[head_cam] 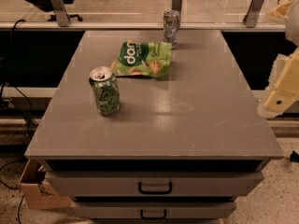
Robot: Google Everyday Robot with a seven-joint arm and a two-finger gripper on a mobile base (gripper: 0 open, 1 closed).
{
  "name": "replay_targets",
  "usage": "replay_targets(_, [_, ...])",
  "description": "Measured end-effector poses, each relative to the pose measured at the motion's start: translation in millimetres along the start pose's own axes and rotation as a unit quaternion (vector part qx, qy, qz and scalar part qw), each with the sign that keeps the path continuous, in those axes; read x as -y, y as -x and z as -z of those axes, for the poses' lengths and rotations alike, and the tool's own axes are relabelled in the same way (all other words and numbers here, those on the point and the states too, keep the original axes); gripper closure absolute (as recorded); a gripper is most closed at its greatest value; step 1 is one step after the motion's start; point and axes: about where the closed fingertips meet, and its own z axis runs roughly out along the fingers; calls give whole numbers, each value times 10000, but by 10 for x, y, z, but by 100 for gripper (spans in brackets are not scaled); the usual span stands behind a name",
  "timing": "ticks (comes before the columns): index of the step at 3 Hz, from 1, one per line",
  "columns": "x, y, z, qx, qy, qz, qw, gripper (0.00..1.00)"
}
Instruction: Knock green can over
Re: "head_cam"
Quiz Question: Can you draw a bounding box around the black upper drawer handle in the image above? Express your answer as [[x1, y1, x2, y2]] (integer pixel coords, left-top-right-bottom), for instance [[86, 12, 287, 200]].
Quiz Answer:
[[137, 182, 173, 195]]

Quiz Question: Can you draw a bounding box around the green chip bag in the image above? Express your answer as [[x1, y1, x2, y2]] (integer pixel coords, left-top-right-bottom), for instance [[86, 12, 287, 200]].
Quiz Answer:
[[110, 40, 172, 77]]

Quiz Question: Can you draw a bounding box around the silver can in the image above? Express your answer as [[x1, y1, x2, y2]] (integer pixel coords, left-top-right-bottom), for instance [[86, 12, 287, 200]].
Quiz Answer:
[[164, 10, 180, 49]]

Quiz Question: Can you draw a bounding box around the green soda can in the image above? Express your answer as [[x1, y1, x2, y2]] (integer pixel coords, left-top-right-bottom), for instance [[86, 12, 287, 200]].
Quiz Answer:
[[89, 66, 120, 116]]

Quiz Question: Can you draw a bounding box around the black drawer handle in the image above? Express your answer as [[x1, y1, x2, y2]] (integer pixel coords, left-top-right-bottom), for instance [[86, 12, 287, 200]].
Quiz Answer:
[[137, 182, 173, 195], [140, 209, 167, 220]]

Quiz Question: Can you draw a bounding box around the black lower drawer handle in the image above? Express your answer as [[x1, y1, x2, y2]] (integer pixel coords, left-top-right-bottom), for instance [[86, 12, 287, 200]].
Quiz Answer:
[[140, 209, 167, 220]]

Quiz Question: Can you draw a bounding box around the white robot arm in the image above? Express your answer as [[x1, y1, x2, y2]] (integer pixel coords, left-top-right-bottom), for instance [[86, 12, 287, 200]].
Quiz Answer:
[[257, 0, 299, 118]]

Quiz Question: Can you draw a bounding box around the lower grey drawer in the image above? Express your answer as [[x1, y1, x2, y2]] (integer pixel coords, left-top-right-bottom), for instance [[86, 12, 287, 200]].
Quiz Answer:
[[71, 202, 236, 219]]

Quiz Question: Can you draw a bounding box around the grey drawer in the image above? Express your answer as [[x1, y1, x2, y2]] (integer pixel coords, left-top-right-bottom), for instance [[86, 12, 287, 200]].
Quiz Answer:
[[46, 172, 263, 198], [71, 202, 236, 219]]

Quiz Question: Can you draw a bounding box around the right metal bracket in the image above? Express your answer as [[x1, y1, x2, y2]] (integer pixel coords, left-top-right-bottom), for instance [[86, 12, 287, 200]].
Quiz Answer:
[[243, 0, 264, 28]]

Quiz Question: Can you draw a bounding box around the upper grey drawer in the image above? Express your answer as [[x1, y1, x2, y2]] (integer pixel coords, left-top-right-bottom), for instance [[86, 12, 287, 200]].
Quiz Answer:
[[46, 172, 263, 198]]

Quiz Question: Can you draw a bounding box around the black cable on floor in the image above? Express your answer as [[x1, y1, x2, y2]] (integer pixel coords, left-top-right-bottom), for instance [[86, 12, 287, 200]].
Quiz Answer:
[[0, 18, 35, 142]]

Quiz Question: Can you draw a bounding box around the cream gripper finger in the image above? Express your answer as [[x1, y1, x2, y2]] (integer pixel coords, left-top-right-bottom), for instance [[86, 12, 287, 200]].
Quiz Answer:
[[266, 0, 292, 24], [257, 49, 299, 118]]

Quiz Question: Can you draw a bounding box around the left metal bracket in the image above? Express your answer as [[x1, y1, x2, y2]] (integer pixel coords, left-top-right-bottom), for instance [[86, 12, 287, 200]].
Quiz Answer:
[[50, 0, 70, 27]]

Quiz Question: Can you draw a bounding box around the cardboard box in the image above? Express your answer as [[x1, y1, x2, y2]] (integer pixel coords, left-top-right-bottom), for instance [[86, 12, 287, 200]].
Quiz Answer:
[[19, 160, 71, 210]]

